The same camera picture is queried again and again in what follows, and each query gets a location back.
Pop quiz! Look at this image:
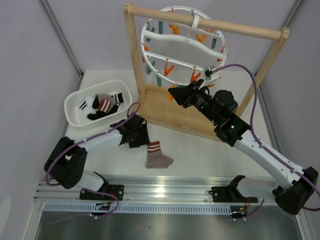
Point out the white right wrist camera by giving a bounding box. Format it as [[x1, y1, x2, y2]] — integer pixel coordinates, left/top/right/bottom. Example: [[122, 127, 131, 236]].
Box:
[[203, 65, 222, 88]]

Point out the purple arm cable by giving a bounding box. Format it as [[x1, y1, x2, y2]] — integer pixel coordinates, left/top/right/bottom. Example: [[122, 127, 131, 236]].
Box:
[[44, 101, 141, 220], [212, 63, 320, 211]]

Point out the wooden hanger stand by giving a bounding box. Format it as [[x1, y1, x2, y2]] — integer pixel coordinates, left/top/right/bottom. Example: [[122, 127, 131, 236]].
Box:
[[123, 2, 290, 140]]

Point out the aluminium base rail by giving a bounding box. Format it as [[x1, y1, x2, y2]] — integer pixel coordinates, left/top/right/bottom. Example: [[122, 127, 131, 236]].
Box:
[[37, 174, 286, 205]]

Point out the taupe sock with orange stripes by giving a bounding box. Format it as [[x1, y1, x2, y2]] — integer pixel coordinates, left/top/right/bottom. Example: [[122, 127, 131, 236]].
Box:
[[145, 141, 174, 169]]

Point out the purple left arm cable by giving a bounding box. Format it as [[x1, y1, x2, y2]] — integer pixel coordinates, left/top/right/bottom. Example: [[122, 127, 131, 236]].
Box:
[[44, 101, 141, 220]]

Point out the orange clothespin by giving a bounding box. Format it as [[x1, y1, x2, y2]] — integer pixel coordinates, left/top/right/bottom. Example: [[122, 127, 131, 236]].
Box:
[[168, 94, 174, 102]]

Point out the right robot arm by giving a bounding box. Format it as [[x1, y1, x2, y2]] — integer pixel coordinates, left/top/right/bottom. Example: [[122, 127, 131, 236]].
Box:
[[168, 80, 319, 215]]

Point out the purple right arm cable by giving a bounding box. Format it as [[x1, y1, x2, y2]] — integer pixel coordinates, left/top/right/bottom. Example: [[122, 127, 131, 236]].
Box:
[[212, 63, 320, 211]]

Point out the metal wall rail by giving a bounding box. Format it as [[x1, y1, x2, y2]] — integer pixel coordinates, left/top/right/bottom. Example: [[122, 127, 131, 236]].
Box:
[[37, 0, 84, 79], [252, 0, 308, 83]]

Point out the white slotted cable duct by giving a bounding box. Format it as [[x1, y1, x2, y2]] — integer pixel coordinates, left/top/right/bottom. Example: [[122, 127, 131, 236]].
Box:
[[44, 202, 245, 215]]

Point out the white round clip hanger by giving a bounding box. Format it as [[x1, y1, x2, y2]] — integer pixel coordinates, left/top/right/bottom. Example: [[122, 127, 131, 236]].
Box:
[[140, 5, 228, 87]]

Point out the metal wall rail left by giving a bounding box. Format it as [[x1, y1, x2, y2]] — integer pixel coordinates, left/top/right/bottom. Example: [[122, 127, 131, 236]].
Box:
[[37, 0, 84, 79]]

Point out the white perforated plastic basket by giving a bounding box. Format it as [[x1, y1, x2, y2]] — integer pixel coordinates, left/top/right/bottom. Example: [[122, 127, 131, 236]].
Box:
[[64, 80, 133, 130]]

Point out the metal wall rail right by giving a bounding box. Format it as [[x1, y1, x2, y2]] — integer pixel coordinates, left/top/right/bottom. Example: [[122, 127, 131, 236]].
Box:
[[252, 0, 308, 83]]

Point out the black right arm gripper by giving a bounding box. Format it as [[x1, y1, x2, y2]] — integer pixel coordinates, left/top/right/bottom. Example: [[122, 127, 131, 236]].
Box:
[[167, 80, 220, 126]]

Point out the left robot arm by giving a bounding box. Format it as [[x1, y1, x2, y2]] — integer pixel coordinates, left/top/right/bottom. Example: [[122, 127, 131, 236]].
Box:
[[44, 114, 150, 200]]

